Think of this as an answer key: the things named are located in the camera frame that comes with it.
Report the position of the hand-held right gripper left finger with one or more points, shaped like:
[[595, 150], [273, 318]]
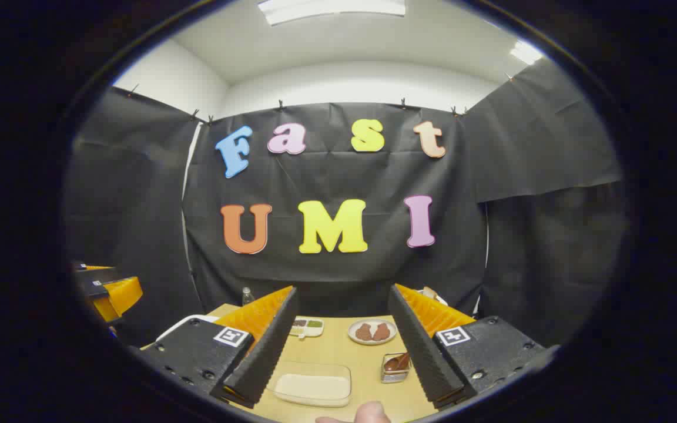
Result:
[[268, 352]]

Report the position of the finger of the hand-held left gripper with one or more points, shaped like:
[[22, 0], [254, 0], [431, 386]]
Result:
[[121, 294]]

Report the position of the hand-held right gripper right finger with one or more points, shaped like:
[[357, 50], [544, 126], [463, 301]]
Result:
[[421, 352]]

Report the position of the brown wooden spoon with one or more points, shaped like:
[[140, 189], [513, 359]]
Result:
[[398, 362]]

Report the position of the white rice cooker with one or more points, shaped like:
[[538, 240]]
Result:
[[183, 326]]

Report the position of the brown meat piece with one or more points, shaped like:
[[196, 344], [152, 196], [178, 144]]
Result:
[[363, 332], [381, 332]]

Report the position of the white round plate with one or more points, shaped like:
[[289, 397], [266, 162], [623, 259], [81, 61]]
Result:
[[374, 343]]

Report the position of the white divided bean tray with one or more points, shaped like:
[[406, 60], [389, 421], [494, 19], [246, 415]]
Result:
[[309, 326]]

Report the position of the white toaster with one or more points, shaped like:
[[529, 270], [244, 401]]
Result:
[[438, 299]]

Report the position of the clear plastic water bottle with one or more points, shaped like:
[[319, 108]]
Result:
[[247, 297]]

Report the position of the toast slice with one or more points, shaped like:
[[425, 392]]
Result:
[[429, 291]]

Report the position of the small ceiling light panel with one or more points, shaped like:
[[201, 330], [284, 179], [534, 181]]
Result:
[[525, 53]]

